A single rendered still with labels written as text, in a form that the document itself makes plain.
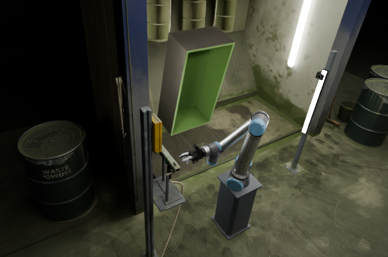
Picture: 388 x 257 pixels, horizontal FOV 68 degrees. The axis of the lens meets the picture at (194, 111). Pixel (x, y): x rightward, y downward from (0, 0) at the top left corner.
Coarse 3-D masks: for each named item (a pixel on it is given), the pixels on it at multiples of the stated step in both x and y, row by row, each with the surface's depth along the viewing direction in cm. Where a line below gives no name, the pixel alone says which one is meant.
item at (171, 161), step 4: (164, 148) 227; (160, 152) 227; (164, 152) 223; (168, 152) 224; (164, 156) 222; (168, 156) 220; (168, 160) 217; (172, 160) 217; (168, 164) 219; (172, 164) 214; (176, 164) 212; (168, 168) 223; (172, 168) 213; (176, 168) 211; (168, 172) 225; (176, 172) 212
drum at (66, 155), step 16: (32, 128) 279; (80, 128) 284; (80, 144) 267; (32, 160) 247; (48, 160) 248; (64, 160) 256; (80, 160) 273; (32, 176) 261; (48, 176) 258; (64, 176) 264; (80, 176) 279; (48, 192) 269; (64, 192) 274; (80, 192) 287; (48, 208) 282; (64, 208) 284; (80, 208) 296
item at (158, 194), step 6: (156, 180) 246; (156, 186) 241; (174, 186) 242; (156, 192) 235; (162, 192) 236; (180, 192) 237; (156, 198) 230; (162, 198) 231; (156, 204) 225; (162, 204) 226; (168, 204) 226; (162, 210) 222
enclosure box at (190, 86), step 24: (168, 48) 298; (192, 48) 276; (216, 48) 329; (168, 72) 312; (192, 72) 350; (216, 72) 341; (168, 96) 328; (192, 96) 382; (216, 96) 354; (168, 120) 344; (192, 120) 377
